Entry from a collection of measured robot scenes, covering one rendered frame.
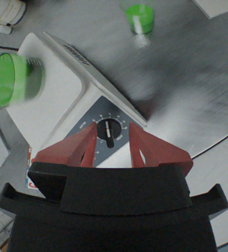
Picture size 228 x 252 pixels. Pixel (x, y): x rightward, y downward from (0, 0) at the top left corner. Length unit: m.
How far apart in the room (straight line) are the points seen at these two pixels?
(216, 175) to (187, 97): 0.16
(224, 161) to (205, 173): 0.04
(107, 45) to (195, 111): 0.17
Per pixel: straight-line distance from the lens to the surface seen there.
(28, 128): 0.19
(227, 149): 0.26
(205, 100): 0.22
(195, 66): 0.21
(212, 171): 0.27
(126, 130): 0.17
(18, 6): 0.41
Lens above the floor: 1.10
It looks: 68 degrees down
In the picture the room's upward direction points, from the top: 134 degrees counter-clockwise
